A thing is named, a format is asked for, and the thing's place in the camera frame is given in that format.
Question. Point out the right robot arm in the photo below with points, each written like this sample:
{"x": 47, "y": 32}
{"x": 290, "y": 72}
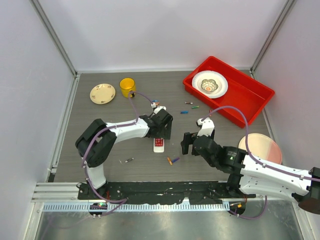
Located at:
{"x": 251, "y": 175}

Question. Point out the pink white plate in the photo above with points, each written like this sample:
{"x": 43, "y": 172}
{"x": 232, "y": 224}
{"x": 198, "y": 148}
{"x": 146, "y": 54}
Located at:
{"x": 264, "y": 147}

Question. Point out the white paper plate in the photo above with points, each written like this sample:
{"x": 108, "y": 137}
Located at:
{"x": 209, "y": 74}

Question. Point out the yellow mug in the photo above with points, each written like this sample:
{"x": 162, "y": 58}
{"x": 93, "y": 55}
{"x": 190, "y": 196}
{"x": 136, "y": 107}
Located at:
{"x": 128, "y": 87}

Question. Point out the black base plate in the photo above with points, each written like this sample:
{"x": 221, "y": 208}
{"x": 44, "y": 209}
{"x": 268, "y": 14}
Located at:
{"x": 161, "y": 192}

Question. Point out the white slotted cable duct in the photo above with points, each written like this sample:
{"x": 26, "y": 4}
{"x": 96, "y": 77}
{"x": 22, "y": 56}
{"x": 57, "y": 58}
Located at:
{"x": 185, "y": 206}

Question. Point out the red plastic bin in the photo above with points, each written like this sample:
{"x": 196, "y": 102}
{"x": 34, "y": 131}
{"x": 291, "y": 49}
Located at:
{"x": 243, "y": 92}

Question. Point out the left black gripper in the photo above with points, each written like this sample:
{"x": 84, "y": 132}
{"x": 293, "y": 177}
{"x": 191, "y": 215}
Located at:
{"x": 165, "y": 133}

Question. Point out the white remote control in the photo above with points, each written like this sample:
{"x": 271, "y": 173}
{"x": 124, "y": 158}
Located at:
{"x": 158, "y": 145}

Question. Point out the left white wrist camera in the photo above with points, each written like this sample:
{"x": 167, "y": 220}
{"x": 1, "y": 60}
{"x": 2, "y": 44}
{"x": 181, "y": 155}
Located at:
{"x": 157, "y": 107}

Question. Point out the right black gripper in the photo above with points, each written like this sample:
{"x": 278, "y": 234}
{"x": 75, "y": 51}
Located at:
{"x": 188, "y": 139}

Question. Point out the cream floral plate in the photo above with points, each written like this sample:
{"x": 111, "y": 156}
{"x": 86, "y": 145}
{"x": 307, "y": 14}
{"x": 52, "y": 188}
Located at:
{"x": 102, "y": 94}

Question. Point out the orange battery lower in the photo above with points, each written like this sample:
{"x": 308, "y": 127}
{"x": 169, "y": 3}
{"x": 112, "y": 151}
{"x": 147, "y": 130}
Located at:
{"x": 170, "y": 161}

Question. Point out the small patterned bowl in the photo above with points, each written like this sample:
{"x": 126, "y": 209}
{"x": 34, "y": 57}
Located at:
{"x": 209, "y": 85}

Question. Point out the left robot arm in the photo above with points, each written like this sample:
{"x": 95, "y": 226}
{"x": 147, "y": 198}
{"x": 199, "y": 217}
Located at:
{"x": 97, "y": 141}

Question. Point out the purple battery lower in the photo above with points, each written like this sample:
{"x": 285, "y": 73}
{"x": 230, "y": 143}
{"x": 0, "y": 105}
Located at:
{"x": 175, "y": 160}

